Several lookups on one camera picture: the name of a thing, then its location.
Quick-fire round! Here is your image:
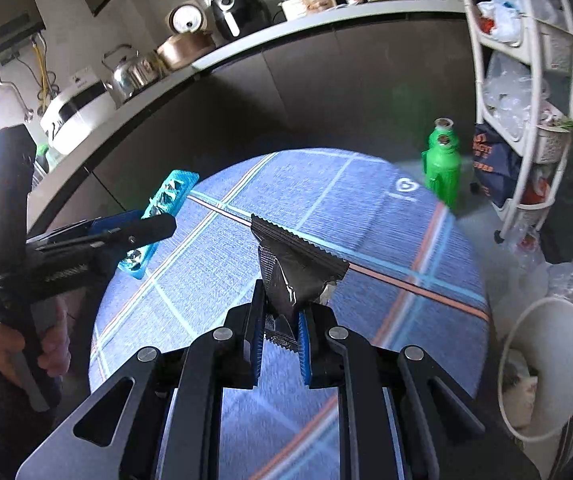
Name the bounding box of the white plastic bags bundle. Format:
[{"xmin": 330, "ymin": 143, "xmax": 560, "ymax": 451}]
[{"xmin": 476, "ymin": 0, "xmax": 557, "ymax": 43}]

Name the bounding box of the teal blister pack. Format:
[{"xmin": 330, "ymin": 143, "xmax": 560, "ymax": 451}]
[{"xmin": 119, "ymin": 170, "xmax": 200, "ymax": 281}]

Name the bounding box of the clear plastic bag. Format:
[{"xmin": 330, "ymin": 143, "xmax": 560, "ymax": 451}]
[{"xmin": 546, "ymin": 260, "xmax": 573, "ymax": 326}]

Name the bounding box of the white storage rack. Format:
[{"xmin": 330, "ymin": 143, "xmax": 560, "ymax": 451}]
[{"xmin": 453, "ymin": 0, "xmax": 573, "ymax": 246}]

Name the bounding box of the large white black cooker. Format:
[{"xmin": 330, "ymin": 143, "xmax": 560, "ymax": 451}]
[{"xmin": 40, "ymin": 77, "xmax": 117, "ymax": 156}]

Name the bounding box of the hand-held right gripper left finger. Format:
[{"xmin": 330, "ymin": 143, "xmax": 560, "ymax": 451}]
[{"xmin": 14, "ymin": 280, "xmax": 267, "ymax": 480}]

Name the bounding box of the dark kitchen counter cabinet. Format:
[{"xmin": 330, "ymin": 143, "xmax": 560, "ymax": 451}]
[{"xmin": 26, "ymin": 0, "xmax": 482, "ymax": 241}]

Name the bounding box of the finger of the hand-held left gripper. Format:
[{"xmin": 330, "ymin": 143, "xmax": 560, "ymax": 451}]
[
  {"xmin": 106, "ymin": 212, "xmax": 177, "ymax": 262},
  {"xmin": 26, "ymin": 211, "xmax": 142, "ymax": 251}
]

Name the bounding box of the green thermos bottle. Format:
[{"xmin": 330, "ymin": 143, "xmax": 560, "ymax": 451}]
[{"xmin": 421, "ymin": 117, "xmax": 462, "ymax": 208}]

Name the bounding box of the white trash bin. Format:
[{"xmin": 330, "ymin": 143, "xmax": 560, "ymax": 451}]
[{"xmin": 497, "ymin": 296, "xmax": 573, "ymax": 443}]

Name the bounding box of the blue plaid tablecloth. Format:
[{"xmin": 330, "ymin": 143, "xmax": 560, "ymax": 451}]
[{"xmin": 88, "ymin": 147, "xmax": 491, "ymax": 480}]

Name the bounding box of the clear plastic bags bundle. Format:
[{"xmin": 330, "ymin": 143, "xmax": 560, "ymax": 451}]
[{"xmin": 483, "ymin": 52, "xmax": 552, "ymax": 141}]

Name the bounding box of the red white plastic bag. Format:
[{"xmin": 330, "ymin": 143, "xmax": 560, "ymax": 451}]
[
  {"xmin": 521, "ymin": 165, "xmax": 557, "ymax": 206},
  {"xmin": 509, "ymin": 225, "xmax": 547, "ymax": 266}
]

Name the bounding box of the steel kettle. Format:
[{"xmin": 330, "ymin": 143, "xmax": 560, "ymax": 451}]
[{"xmin": 101, "ymin": 44, "xmax": 160, "ymax": 103}]

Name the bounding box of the black air fryer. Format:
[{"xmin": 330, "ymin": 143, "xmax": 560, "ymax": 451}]
[{"xmin": 211, "ymin": 0, "xmax": 272, "ymax": 43}]

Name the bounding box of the dark blue sack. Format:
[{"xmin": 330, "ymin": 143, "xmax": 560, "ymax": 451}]
[{"xmin": 471, "ymin": 122, "xmax": 522, "ymax": 208}]

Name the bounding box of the dark foil wrapper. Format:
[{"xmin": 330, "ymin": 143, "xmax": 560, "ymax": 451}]
[{"xmin": 250, "ymin": 213, "xmax": 351, "ymax": 356}]

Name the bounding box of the person's left hand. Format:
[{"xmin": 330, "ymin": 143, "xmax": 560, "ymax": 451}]
[{"xmin": 0, "ymin": 304, "xmax": 72, "ymax": 387}]

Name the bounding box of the small white rice cooker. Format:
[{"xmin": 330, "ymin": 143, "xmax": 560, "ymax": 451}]
[{"xmin": 168, "ymin": 2, "xmax": 210, "ymax": 36}]

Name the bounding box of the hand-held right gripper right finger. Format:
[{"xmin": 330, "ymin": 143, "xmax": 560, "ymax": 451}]
[{"xmin": 296, "ymin": 301, "xmax": 542, "ymax": 480}]

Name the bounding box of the yellow hose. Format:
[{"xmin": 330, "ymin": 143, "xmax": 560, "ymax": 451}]
[{"xmin": 31, "ymin": 35, "xmax": 57, "ymax": 111}]

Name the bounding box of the steel flexible hose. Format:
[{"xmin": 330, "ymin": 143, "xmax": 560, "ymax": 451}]
[{"xmin": 0, "ymin": 57, "xmax": 34, "ymax": 121}]

